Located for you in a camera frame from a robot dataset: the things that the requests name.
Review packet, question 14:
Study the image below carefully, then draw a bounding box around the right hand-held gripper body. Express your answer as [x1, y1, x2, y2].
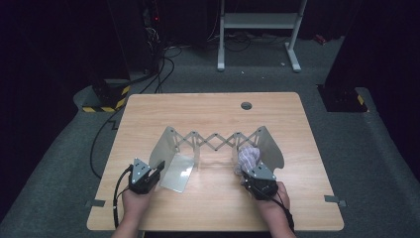
[242, 162, 279, 201]

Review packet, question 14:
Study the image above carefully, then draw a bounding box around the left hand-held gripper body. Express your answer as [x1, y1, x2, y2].
[128, 158, 159, 195]

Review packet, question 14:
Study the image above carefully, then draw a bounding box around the expandable grey metal bookend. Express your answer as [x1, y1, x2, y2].
[149, 125, 285, 193]

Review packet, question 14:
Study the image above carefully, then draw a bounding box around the striped grey cloth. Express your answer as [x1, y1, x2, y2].
[233, 145, 262, 186]

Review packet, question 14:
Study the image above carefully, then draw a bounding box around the grey tape piece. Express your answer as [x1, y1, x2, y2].
[324, 194, 348, 208]
[85, 198, 107, 208]

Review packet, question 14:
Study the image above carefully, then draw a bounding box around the black base with wide hazard stripes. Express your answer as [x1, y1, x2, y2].
[82, 83, 132, 113]

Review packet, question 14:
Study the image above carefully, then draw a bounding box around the black base with small hazard stripe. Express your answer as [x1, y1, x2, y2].
[316, 83, 369, 113]

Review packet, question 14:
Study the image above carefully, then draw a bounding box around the dark equipment rack with red light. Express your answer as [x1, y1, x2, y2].
[140, 0, 166, 75]

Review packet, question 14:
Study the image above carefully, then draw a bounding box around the white metal stand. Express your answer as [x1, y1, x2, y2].
[216, 0, 308, 73]

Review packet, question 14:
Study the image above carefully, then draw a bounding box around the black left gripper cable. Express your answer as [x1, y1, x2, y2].
[113, 164, 135, 229]

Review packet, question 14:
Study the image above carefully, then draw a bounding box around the long black floor cable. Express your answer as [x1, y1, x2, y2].
[89, 46, 182, 180]

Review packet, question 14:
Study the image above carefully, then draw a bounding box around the cable bundle under stand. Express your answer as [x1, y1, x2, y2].
[224, 31, 288, 53]

